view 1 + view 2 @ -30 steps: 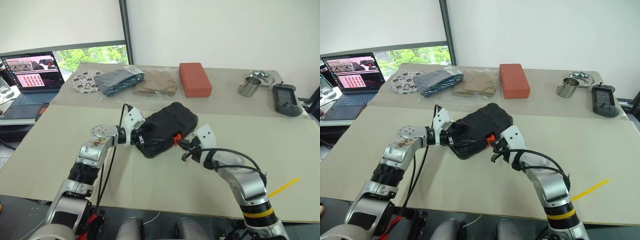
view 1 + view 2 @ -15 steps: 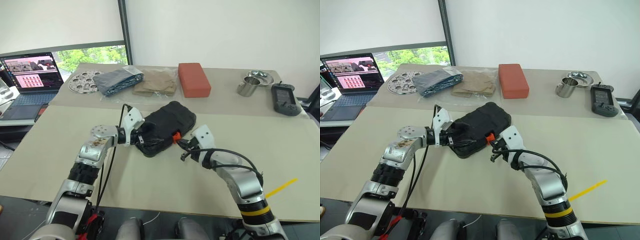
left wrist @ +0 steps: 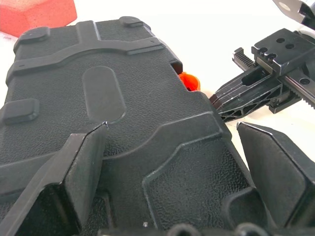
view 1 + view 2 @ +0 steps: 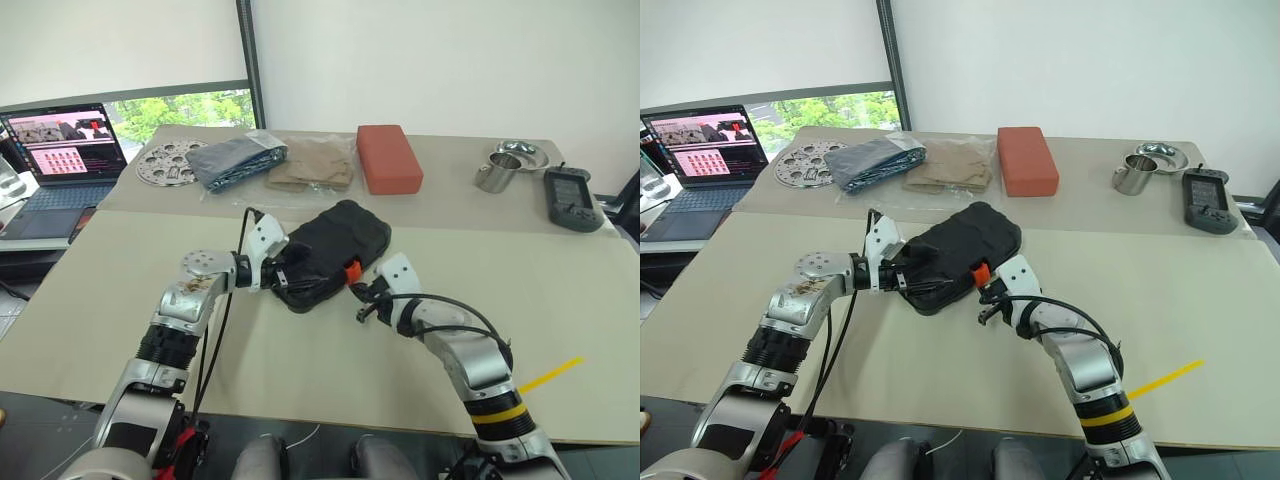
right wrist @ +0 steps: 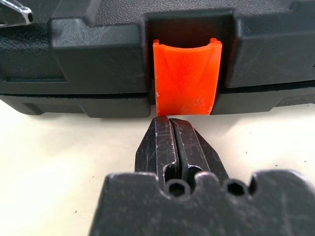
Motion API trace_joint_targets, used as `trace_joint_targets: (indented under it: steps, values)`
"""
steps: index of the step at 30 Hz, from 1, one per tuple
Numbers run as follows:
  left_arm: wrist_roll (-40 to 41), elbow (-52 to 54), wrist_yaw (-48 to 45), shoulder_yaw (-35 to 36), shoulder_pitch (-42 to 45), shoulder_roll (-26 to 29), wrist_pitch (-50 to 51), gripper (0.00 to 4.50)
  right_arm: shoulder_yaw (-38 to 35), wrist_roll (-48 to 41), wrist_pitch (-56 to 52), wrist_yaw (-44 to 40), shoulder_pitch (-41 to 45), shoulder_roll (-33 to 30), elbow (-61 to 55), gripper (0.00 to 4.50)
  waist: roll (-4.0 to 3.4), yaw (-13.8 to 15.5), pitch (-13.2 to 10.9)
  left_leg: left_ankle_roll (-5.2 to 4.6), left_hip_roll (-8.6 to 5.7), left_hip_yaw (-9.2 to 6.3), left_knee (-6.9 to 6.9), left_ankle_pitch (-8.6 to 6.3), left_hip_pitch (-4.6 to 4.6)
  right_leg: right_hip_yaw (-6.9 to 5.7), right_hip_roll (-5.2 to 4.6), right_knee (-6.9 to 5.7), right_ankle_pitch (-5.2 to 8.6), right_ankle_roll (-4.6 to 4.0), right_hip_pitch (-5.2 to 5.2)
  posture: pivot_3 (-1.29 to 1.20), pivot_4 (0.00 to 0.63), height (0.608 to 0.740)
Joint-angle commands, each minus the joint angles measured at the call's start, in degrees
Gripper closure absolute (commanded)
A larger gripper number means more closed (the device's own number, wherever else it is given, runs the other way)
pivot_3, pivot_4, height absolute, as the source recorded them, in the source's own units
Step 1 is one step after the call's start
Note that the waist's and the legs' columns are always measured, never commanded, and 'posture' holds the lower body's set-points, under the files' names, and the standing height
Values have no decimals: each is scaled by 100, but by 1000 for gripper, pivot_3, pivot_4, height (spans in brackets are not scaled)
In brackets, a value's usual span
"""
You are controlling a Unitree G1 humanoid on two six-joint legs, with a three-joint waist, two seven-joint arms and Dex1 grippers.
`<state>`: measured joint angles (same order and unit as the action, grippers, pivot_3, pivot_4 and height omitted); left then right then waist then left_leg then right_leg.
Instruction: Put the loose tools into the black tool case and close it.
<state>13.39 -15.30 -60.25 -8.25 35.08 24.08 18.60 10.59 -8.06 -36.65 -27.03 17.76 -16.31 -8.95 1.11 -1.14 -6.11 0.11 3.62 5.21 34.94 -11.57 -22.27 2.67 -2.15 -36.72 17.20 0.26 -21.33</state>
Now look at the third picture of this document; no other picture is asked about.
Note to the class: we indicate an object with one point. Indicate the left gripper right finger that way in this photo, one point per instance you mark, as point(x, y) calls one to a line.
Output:
point(283, 177)

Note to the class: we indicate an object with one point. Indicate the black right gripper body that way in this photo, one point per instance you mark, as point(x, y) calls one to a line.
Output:
point(275, 46)

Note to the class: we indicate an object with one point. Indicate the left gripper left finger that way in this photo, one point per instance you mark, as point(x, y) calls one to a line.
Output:
point(73, 172)

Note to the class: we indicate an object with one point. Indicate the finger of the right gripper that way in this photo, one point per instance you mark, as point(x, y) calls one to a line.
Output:
point(256, 102)
point(229, 89)

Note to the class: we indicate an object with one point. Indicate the orange case latch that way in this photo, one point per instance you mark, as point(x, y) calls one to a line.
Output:
point(189, 82)

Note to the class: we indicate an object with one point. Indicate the black plastic tool case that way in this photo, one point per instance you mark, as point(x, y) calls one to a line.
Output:
point(123, 86)

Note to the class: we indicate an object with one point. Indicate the red foam block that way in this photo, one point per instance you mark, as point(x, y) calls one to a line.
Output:
point(37, 14)

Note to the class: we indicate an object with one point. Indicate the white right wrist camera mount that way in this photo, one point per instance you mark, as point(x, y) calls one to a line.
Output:
point(285, 9)

